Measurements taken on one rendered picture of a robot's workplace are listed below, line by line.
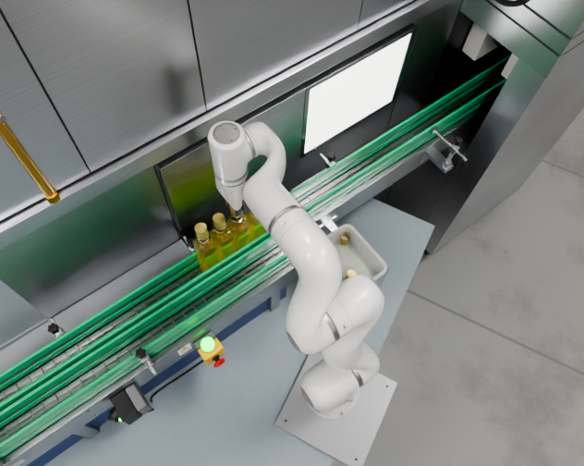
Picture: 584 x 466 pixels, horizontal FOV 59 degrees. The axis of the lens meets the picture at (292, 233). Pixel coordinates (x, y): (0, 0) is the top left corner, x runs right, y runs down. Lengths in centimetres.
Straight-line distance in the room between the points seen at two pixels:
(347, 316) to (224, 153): 45
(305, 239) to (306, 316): 16
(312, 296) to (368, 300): 14
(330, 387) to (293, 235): 55
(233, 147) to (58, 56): 38
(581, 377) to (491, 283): 63
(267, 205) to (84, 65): 44
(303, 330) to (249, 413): 84
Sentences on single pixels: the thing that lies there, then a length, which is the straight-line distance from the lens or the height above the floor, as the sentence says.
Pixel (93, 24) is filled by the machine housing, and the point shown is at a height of 193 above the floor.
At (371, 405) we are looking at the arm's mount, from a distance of 187.
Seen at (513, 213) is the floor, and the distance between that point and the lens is 330.
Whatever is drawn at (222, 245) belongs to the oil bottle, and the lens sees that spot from 153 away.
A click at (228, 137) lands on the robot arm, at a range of 118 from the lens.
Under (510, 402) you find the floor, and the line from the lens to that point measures 287.
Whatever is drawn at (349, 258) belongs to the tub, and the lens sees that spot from 184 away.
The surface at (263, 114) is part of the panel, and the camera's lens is 146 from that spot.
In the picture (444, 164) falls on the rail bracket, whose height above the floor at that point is 104.
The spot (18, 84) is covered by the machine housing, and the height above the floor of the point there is 188.
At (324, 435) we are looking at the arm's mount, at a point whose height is 77.
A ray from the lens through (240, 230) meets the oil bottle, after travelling 153.
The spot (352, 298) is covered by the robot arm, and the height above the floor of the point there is 158.
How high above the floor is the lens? 260
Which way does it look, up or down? 63 degrees down
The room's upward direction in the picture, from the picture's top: 4 degrees clockwise
